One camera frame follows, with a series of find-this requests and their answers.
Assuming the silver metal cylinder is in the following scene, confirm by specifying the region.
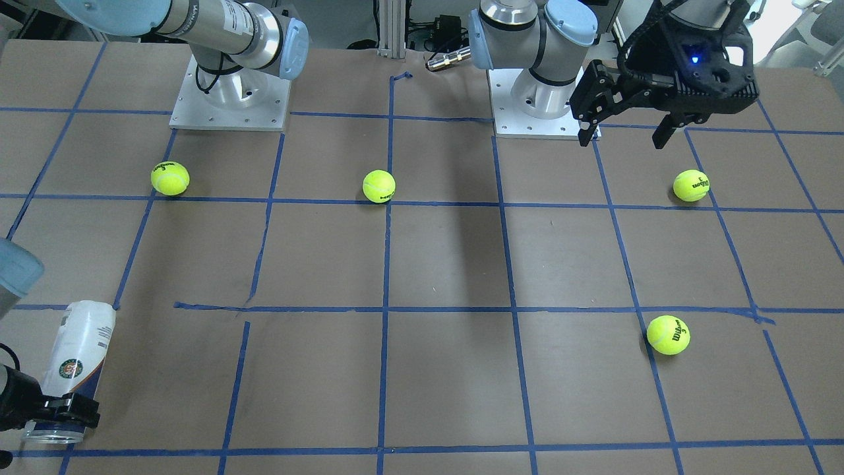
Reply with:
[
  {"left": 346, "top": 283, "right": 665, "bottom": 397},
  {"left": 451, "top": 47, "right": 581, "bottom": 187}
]
[{"left": 425, "top": 46, "right": 472, "bottom": 72}]

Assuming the tennis ball front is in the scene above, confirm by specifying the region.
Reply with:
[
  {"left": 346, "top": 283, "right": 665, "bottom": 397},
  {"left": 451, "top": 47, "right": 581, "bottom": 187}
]
[{"left": 646, "top": 315, "right": 691, "bottom": 356}]

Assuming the tennis ball table centre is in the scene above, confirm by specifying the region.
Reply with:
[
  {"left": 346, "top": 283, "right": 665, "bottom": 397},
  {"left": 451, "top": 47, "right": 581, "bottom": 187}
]
[{"left": 362, "top": 170, "right": 397, "bottom": 204}]

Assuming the tennis ball near base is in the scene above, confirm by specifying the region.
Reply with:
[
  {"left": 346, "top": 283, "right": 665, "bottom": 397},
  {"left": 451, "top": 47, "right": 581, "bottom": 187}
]
[{"left": 150, "top": 160, "right": 190, "bottom": 196}]

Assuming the tennis ball far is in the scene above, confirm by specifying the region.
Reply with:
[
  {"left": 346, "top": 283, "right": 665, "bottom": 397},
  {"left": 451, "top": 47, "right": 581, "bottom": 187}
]
[{"left": 672, "top": 170, "right": 709, "bottom": 203}]

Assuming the white tennis ball can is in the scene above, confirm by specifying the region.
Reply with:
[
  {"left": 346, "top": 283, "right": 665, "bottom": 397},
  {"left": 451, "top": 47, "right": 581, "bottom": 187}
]
[{"left": 21, "top": 300, "right": 117, "bottom": 444}]

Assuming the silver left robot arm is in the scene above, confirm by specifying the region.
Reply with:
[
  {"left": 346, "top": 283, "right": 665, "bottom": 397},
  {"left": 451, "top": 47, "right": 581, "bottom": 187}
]
[{"left": 468, "top": 1, "right": 760, "bottom": 148}]

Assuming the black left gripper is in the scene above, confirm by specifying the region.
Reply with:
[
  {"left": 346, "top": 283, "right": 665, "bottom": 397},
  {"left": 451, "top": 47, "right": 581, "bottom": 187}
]
[{"left": 570, "top": 1, "right": 759, "bottom": 150}]

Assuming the aluminium frame post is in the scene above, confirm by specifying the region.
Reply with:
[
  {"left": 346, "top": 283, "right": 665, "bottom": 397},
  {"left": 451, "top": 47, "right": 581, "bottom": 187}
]
[{"left": 376, "top": 0, "right": 409, "bottom": 61}]

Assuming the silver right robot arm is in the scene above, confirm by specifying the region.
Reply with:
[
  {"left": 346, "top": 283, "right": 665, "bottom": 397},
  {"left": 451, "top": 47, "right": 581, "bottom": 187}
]
[{"left": 2, "top": 1, "right": 309, "bottom": 444}]

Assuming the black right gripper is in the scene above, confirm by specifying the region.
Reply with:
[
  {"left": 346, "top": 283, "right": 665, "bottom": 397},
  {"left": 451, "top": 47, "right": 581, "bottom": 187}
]
[{"left": 1, "top": 365, "right": 102, "bottom": 431}]

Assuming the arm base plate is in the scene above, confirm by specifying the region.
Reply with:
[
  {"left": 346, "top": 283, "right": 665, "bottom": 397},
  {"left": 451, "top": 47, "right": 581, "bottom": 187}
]
[
  {"left": 487, "top": 69, "right": 581, "bottom": 141},
  {"left": 169, "top": 57, "right": 292, "bottom": 133}
]

